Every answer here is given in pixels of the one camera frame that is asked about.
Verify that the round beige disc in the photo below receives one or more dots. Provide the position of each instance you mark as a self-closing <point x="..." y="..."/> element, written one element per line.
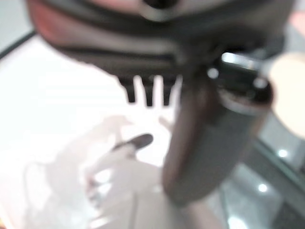
<point x="289" y="95"/>

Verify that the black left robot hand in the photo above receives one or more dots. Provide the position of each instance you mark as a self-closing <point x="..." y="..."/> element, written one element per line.
<point x="133" y="45"/>

